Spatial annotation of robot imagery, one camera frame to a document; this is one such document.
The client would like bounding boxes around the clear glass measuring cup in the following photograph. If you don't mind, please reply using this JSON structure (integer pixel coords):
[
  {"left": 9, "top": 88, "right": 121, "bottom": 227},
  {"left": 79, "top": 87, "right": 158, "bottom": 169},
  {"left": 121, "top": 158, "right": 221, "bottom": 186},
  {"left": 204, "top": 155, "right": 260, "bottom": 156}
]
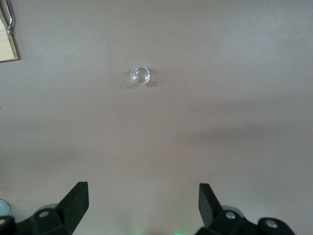
[{"left": 129, "top": 66, "right": 151, "bottom": 86}]

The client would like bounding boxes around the brown table cover sheet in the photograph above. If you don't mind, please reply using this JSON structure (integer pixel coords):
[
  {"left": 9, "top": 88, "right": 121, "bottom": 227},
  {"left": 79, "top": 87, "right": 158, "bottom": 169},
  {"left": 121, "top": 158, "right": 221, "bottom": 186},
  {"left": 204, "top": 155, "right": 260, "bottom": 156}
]
[{"left": 0, "top": 0, "right": 313, "bottom": 235}]

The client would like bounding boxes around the green bottle with clear base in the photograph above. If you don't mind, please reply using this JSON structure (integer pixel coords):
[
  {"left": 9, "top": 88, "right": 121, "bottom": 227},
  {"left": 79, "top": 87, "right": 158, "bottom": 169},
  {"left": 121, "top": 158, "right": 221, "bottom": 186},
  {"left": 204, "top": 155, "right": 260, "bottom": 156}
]
[{"left": 0, "top": 199, "right": 10, "bottom": 214}]

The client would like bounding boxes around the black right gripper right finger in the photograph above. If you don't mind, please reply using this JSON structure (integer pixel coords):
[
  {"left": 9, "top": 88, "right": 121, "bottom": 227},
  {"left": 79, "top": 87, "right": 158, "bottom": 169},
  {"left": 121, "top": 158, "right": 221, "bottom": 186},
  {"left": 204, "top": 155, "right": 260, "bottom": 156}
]
[{"left": 197, "top": 183, "right": 296, "bottom": 235}]

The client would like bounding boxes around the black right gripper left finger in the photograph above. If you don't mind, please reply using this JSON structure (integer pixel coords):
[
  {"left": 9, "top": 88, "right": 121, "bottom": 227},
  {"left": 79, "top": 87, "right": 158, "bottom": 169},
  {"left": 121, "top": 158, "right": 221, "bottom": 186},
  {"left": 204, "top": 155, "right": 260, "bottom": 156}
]
[{"left": 0, "top": 181, "right": 89, "bottom": 235}]

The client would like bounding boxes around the wooden cutting board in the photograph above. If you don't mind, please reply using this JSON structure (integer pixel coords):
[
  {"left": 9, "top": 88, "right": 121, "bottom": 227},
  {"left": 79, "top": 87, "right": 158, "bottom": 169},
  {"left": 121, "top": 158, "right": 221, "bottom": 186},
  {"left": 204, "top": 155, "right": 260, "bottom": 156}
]
[{"left": 0, "top": 0, "right": 19, "bottom": 63}]

